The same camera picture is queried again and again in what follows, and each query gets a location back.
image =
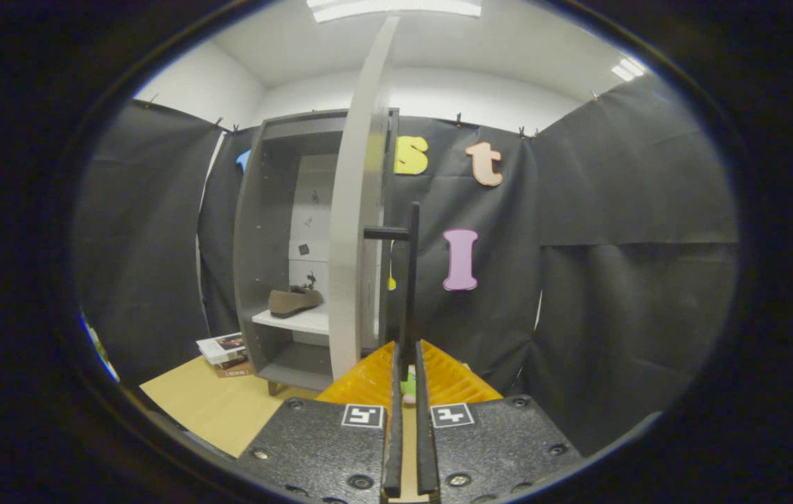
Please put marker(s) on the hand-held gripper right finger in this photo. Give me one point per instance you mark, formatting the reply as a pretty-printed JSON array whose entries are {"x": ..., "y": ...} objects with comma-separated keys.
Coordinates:
[{"x": 425, "y": 448}]

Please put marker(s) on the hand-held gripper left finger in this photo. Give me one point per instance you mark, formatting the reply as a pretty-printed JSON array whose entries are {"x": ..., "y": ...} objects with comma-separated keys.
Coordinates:
[{"x": 393, "y": 448}]

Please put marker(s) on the brown fuzzy shoe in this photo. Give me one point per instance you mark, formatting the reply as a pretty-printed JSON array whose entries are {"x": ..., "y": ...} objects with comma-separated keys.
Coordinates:
[{"x": 291, "y": 302}]

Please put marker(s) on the beige shoe cabinet door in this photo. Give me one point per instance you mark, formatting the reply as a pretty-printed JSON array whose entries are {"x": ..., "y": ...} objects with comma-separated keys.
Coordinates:
[{"x": 351, "y": 245}]

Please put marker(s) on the dark grey shoe cabinet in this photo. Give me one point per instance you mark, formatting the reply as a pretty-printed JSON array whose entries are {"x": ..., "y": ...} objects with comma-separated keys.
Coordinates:
[{"x": 263, "y": 231}]

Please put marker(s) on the white cabinet shelf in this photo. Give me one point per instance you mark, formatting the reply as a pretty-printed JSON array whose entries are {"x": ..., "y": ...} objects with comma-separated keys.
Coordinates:
[{"x": 298, "y": 322}]

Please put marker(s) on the pink green plush toy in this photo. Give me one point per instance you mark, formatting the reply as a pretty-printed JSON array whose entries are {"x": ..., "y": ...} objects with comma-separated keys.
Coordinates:
[{"x": 408, "y": 386}]

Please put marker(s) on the stack of books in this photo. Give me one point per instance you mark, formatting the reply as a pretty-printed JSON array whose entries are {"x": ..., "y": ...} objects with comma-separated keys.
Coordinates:
[{"x": 222, "y": 348}]

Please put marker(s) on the black backdrop cloth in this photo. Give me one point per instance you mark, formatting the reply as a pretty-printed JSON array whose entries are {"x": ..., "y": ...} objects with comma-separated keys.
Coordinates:
[{"x": 613, "y": 210}]

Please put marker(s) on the small ceiling light panel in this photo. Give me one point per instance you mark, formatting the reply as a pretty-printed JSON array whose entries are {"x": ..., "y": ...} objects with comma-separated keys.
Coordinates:
[{"x": 628, "y": 69}]

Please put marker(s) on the long ceiling light panel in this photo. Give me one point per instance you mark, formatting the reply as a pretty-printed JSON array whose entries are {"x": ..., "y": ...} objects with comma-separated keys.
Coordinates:
[{"x": 396, "y": 8}]

